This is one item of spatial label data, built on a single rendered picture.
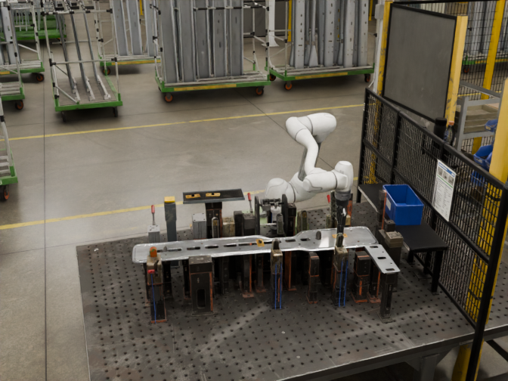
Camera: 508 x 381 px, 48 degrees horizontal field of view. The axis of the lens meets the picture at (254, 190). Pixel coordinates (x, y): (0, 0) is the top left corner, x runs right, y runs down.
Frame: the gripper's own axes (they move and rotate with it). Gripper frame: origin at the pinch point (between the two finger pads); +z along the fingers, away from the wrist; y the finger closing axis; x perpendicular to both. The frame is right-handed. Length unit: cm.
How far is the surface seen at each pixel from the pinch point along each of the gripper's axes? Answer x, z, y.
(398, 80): 136, -22, -253
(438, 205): 54, -14, 8
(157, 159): -109, 105, -410
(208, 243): -76, 4, -5
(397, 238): 27.5, -0.9, 16.8
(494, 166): 58, -54, 48
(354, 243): 5.5, 4.6, 9.3
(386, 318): 15, 34, 41
